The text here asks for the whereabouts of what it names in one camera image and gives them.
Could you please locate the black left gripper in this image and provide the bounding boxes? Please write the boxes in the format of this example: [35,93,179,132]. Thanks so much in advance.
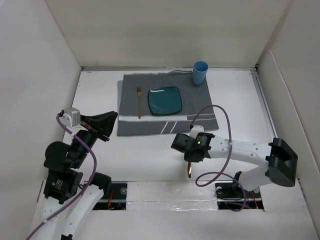
[71,109,119,167]

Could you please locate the copper knife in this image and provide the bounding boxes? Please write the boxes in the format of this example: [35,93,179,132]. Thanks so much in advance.
[187,162,192,179]

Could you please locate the copper fork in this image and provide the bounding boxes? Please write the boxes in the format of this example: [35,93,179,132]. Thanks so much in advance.
[136,86,142,119]

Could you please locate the grey cloth placemat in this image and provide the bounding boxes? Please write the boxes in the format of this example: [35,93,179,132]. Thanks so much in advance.
[117,70,219,137]

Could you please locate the teal square plate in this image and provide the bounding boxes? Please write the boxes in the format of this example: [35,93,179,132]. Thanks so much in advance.
[148,86,183,116]

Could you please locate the blue plastic cup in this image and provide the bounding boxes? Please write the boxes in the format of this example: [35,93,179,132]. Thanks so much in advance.
[192,61,209,85]

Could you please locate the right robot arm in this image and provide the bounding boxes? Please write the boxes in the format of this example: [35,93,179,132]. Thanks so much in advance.
[171,132,298,197]

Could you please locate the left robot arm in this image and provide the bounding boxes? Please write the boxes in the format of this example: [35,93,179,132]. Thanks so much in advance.
[37,107,118,240]

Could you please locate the silver foil tape strip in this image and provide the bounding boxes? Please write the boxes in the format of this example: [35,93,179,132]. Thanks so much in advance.
[126,181,218,212]

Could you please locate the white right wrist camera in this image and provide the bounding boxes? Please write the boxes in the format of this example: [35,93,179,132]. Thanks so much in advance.
[189,125,205,139]

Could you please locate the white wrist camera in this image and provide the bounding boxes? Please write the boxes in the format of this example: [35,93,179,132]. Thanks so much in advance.
[189,125,205,139]
[59,107,81,128]

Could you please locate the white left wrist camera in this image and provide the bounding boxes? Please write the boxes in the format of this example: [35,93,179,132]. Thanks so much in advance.
[59,107,81,128]

